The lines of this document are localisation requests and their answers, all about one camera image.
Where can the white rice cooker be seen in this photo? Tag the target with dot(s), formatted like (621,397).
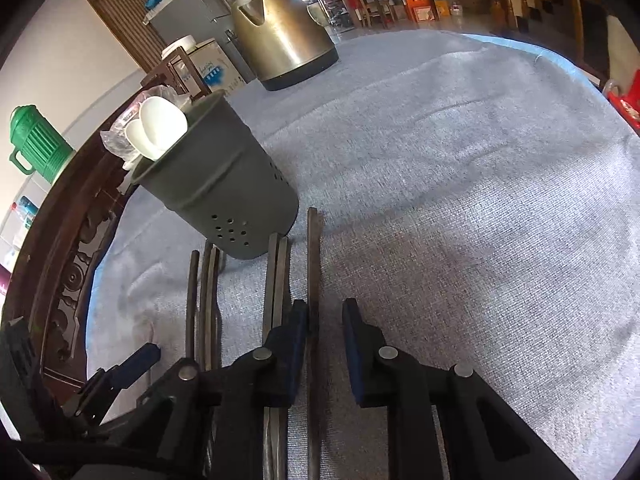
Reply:
(186,43)

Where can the dark chopstick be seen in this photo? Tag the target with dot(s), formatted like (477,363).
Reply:
(313,286)
(212,314)
(279,417)
(191,303)
(202,305)
(269,457)

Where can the white bowl with plastic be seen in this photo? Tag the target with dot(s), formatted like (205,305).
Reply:
(114,139)

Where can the green thermos flask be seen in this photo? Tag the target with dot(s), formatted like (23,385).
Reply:
(37,145)

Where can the grey table cloth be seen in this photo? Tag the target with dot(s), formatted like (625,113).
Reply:
(481,204)

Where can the brass electric kettle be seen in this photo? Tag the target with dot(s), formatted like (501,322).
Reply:
(281,41)

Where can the carved wooden sideboard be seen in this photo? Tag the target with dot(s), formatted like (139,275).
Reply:
(52,278)

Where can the red plastic stool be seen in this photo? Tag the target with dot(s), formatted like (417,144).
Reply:
(626,104)

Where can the white spoon in holder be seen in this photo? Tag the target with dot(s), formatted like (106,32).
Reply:
(136,136)

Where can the dark grey utensil holder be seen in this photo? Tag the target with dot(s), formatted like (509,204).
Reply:
(220,180)

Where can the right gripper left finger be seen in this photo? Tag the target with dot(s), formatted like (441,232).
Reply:
(287,345)

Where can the white plastic spoon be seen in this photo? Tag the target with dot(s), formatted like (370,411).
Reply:
(163,124)

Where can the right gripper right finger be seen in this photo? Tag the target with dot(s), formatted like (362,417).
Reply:
(371,362)

